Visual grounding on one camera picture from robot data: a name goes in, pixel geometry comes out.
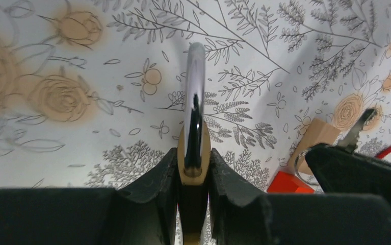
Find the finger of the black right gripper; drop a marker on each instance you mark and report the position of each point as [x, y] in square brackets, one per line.
[339, 171]

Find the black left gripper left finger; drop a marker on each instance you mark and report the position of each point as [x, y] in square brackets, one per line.
[143, 212]

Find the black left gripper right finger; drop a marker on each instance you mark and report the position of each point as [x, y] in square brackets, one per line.
[243, 214]

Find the large brass padlock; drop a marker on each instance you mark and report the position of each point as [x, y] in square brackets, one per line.
[193, 150]

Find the tan wooden block far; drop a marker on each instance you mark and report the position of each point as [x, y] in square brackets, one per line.
[317, 131]

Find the red cube block left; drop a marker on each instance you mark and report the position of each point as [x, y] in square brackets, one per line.
[286, 183]

